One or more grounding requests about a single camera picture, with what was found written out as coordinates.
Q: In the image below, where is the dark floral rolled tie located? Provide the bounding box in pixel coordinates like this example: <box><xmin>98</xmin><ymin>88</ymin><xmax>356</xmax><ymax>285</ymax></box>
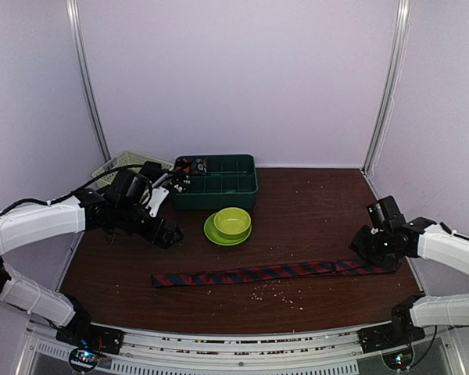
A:
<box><xmin>190</xmin><ymin>158</ymin><xmax>207</xmax><ymax>176</ymax></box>

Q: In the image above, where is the red navy striped tie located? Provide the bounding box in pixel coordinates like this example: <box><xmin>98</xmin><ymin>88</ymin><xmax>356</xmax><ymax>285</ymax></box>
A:
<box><xmin>151</xmin><ymin>259</ymin><xmax>396</xmax><ymax>288</ymax></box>

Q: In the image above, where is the right aluminium frame post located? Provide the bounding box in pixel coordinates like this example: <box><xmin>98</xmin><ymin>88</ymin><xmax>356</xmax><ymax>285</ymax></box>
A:
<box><xmin>362</xmin><ymin>0</ymin><xmax>411</xmax><ymax>177</ymax></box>

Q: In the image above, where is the lime green plate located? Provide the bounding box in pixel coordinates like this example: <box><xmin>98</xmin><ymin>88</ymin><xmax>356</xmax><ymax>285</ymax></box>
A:
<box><xmin>203</xmin><ymin>212</ymin><xmax>252</xmax><ymax>247</ymax></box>

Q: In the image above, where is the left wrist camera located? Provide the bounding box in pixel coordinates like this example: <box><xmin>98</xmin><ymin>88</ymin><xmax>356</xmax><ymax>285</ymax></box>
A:
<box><xmin>146</xmin><ymin>187</ymin><xmax>170</xmax><ymax>218</ymax></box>

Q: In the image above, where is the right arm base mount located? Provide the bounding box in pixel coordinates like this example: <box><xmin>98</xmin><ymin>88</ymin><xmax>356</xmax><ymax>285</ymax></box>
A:
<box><xmin>357</xmin><ymin>295</ymin><xmax>425</xmax><ymax>353</ymax></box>

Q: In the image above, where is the left aluminium frame post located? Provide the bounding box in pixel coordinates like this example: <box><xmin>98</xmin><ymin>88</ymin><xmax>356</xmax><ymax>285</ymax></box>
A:
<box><xmin>66</xmin><ymin>0</ymin><xmax>111</xmax><ymax>163</ymax></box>

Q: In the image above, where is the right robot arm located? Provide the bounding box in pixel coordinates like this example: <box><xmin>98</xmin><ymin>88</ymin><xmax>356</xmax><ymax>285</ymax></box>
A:
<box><xmin>349</xmin><ymin>195</ymin><xmax>469</xmax><ymax>345</ymax></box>

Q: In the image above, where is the green divided organizer tray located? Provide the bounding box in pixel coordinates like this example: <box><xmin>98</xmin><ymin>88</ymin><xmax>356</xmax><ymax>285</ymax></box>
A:
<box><xmin>172</xmin><ymin>154</ymin><xmax>259</xmax><ymax>211</ymax></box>

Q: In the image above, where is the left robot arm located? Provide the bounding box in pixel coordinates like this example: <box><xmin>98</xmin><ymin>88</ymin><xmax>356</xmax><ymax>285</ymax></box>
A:
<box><xmin>0</xmin><ymin>162</ymin><xmax>184</xmax><ymax>347</ymax></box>

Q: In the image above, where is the pale green perforated basket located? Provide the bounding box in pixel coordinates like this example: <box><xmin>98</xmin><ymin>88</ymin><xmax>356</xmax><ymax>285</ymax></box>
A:
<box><xmin>92</xmin><ymin>151</ymin><xmax>174</xmax><ymax>177</ymax></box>

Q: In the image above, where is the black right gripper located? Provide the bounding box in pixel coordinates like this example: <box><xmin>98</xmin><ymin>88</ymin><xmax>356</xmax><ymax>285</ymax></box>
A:
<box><xmin>348</xmin><ymin>225</ymin><xmax>392</xmax><ymax>267</ymax></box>

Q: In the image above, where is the lime green bowl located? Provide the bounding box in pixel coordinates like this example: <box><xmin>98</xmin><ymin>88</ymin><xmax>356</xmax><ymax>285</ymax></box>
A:
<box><xmin>213</xmin><ymin>207</ymin><xmax>252</xmax><ymax>238</ymax></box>

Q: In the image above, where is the aluminium frame post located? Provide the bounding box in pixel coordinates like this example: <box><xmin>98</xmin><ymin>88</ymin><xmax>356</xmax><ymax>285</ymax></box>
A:
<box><xmin>362</xmin><ymin>0</ymin><xmax>411</xmax><ymax>177</ymax></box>
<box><xmin>66</xmin><ymin>0</ymin><xmax>111</xmax><ymax>163</ymax></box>

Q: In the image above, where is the red black rolled tie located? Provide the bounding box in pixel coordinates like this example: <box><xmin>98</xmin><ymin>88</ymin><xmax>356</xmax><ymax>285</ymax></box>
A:
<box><xmin>174</xmin><ymin>157</ymin><xmax>192</xmax><ymax>174</ymax></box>

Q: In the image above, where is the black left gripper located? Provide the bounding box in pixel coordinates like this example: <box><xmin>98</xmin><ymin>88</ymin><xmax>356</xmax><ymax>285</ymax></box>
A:
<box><xmin>115</xmin><ymin>202</ymin><xmax>184</xmax><ymax>249</ymax></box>

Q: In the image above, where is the black white patterned rolled tie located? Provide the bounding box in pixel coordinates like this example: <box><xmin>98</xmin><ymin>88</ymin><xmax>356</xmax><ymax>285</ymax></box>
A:
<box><xmin>170</xmin><ymin>174</ymin><xmax>191</xmax><ymax>194</ymax></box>

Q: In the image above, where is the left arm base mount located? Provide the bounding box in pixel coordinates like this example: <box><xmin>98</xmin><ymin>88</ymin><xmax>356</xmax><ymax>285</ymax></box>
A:
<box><xmin>51</xmin><ymin>323</ymin><xmax>124</xmax><ymax>355</ymax></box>

